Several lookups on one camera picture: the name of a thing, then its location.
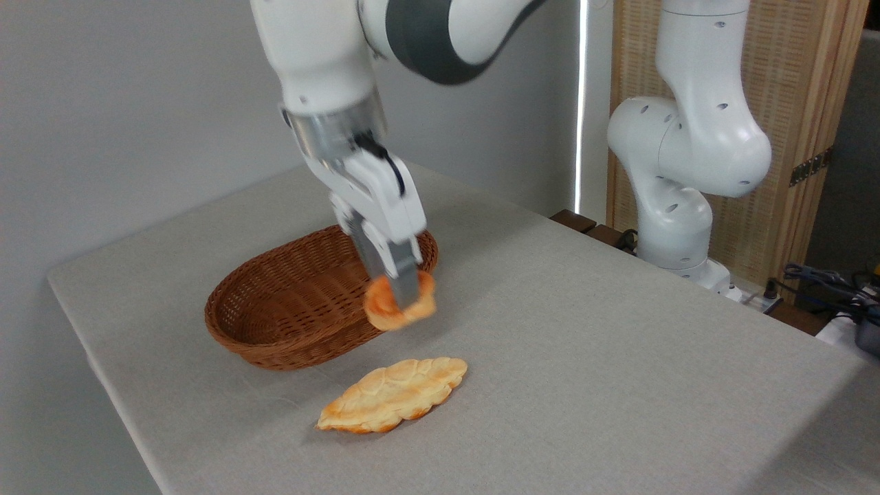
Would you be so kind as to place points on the grey tablecloth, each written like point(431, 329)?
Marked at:
point(550, 344)

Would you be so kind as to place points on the brown wicker basket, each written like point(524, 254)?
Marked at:
point(295, 302)

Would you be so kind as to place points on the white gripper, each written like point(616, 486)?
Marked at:
point(385, 199)

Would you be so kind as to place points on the small orange bread roll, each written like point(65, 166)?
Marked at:
point(385, 313)

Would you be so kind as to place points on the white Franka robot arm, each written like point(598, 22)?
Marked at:
point(687, 151)

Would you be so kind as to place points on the dark metal screen hinge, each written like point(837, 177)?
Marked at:
point(810, 167)

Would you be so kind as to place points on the grey device with white cloth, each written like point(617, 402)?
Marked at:
point(865, 337)

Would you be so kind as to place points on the flat leaf-shaped bread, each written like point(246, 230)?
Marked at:
point(392, 395)

